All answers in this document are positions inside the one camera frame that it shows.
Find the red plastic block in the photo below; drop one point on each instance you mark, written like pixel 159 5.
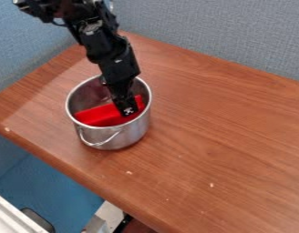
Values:
pixel 105 115

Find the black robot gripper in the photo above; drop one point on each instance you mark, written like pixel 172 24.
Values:
pixel 112 54

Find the white box with black base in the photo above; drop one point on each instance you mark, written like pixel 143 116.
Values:
pixel 21 221

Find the grey table leg bracket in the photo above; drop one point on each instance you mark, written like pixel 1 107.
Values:
pixel 105 219

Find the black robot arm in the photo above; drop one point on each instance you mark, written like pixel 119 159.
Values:
pixel 92 25

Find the stainless steel pot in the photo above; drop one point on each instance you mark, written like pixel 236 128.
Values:
pixel 89 94

